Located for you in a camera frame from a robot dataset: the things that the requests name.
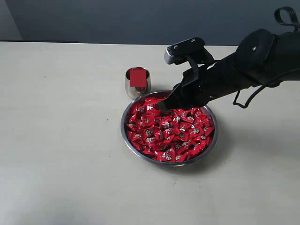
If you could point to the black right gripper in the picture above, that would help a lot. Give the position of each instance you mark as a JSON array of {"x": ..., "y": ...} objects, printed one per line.
[{"x": 212, "y": 82}]

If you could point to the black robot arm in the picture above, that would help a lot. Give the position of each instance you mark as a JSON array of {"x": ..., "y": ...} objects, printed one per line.
[{"x": 262, "y": 60}]

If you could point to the pile of red wrapped candies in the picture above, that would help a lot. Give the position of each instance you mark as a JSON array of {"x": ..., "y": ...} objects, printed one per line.
[{"x": 168, "y": 133}]

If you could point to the round stainless steel bowl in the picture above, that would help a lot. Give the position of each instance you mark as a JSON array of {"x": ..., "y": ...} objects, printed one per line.
[{"x": 211, "y": 145}]

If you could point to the stainless steel cup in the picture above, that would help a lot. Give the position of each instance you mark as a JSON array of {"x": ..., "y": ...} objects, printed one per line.
[{"x": 137, "y": 82}]

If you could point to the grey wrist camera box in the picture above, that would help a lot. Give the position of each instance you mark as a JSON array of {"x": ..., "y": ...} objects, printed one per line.
[{"x": 178, "y": 53}]

